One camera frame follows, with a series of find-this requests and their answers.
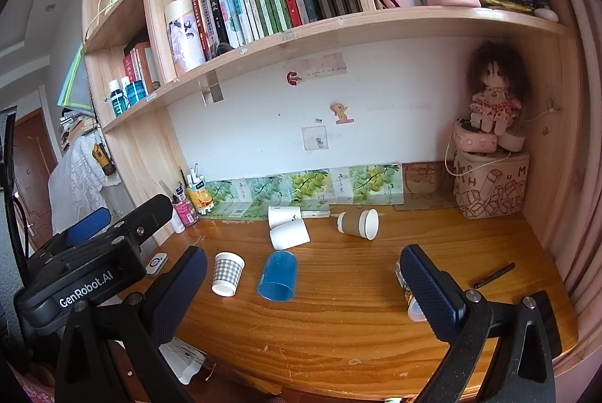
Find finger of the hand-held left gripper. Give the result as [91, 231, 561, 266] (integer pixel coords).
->
[112, 195, 174, 249]
[63, 207, 112, 246]

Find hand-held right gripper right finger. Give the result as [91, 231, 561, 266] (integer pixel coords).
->
[399, 244, 563, 403]

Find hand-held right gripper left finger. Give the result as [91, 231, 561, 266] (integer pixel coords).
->
[55, 246, 208, 403]

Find clear patterned plastic cup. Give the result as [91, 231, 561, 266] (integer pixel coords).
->
[394, 259, 428, 323]

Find grey checked paper cup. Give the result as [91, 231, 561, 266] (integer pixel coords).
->
[211, 251, 246, 297]

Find brown sleeved paper cup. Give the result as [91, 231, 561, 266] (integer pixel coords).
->
[336, 208, 380, 241]

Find blue plastic cup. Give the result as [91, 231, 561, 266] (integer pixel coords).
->
[257, 249, 299, 302]

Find small white device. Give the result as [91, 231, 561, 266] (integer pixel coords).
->
[145, 253, 169, 277]

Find white lace cloth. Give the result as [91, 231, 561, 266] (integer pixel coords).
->
[48, 135, 124, 235]

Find pink pen holder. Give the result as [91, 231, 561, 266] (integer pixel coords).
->
[172, 201, 200, 228]

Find dark pen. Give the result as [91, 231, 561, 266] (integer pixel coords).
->
[473, 262, 516, 290]

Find white papers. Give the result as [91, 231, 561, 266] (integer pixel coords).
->
[159, 336, 208, 386]

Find brown wooden door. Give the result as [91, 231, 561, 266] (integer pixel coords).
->
[13, 110, 59, 239]

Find wooden bear drawing box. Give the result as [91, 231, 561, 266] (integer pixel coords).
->
[403, 163, 446, 198]

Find small teal bottle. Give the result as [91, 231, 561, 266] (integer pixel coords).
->
[108, 79, 129, 118]

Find printed fabric storage box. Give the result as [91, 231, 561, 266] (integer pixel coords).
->
[452, 148, 530, 220]

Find large teal bottle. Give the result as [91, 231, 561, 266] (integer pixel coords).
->
[120, 76, 147, 106]

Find green plastic folder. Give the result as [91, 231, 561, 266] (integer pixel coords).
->
[57, 44, 91, 110]

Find group of red books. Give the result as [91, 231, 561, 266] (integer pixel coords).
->
[123, 41, 161, 97]

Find grape printed paper panel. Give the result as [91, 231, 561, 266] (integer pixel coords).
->
[204, 163, 405, 219]

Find pink round speaker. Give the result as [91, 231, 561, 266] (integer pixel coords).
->
[453, 120, 499, 155]

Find white round container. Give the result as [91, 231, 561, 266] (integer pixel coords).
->
[497, 132, 527, 154]

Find white printed cylinder box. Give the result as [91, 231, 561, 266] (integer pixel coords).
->
[164, 0, 206, 74]

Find brown haired rag doll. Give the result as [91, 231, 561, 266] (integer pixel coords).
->
[465, 41, 531, 137]

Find pink curtain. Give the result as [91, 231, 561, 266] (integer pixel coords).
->
[529, 0, 602, 340]

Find white face mask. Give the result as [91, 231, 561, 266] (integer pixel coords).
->
[84, 0, 127, 41]

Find wooden bookshelf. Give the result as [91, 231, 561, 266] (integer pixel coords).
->
[78, 0, 578, 244]

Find brown hanging keychain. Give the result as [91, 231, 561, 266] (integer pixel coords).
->
[93, 141, 117, 176]

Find black metal frame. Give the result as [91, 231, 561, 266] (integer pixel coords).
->
[0, 105, 30, 265]

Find white cable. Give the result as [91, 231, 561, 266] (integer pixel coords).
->
[444, 99, 561, 178]

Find metal shelf bracket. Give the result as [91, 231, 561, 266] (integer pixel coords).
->
[201, 70, 225, 105]

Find pink wall note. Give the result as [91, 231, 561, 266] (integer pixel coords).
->
[301, 125, 329, 152]

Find cartoon wall sticker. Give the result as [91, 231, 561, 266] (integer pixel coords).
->
[330, 101, 354, 125]

